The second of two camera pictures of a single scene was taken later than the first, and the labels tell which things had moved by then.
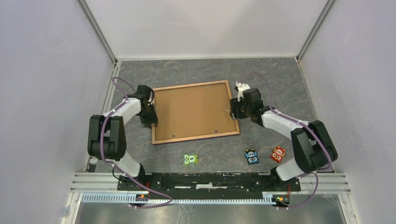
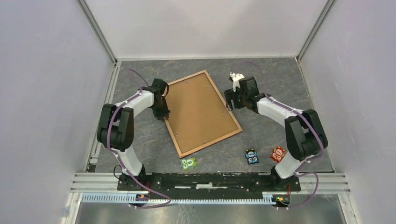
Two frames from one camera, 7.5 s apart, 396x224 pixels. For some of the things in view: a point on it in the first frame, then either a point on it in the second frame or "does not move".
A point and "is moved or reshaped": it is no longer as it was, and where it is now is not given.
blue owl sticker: [251, 156] does not move
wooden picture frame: [154, 142] is moved or reshaped
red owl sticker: [277, 154] does not move
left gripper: [153, 119] -> [165, 113]
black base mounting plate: [203, 185] does not move
